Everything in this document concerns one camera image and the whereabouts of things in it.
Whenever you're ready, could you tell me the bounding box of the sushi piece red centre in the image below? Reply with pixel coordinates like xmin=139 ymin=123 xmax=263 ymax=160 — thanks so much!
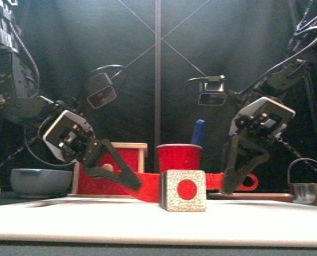
xmin=157 ymin=168 xmax=208 ymax=213

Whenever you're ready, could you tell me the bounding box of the black camera cable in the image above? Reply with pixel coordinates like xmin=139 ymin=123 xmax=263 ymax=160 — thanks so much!
xmin=87 ymin=64 xmax=125 ymax=83

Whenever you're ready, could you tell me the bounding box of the pink tray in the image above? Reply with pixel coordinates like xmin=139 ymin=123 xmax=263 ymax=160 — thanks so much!
xmin=207 ymin=192 xmax=295 ymax=203

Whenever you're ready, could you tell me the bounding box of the small metal bucket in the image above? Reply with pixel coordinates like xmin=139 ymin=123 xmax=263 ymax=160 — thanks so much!
xmin=286 ymin=157 xmax=317 ymax=208

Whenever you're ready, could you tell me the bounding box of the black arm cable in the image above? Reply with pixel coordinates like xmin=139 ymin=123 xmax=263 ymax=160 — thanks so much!
xmin=271 ymin=24 xmax=317 ymax=74

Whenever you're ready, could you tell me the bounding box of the blue utensil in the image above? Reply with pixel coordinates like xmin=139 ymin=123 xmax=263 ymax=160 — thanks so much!
xmin=190 ymin=119 xmax=207 ymax=147

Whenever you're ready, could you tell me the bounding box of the white cutting board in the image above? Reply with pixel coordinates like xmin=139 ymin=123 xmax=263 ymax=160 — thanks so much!
xmin=0 ymin=196 xmax=317 ymax=249

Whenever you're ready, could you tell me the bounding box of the metal frame pole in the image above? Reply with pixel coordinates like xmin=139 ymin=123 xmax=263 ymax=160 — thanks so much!
xmin=153 ymin=0 xmax=161 ymax=145

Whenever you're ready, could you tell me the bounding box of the thin white cord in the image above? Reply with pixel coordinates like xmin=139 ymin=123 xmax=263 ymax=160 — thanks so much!
xmin=117 ymin=0 xmax=207 ymax=77
xmin=123 ymin=0 xmax=211 ymax=68

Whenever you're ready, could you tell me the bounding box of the grey-blue bowl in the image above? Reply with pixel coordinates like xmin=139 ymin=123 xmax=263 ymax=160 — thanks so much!
xmin=9 ymin=168 xmax=73 ymax=198

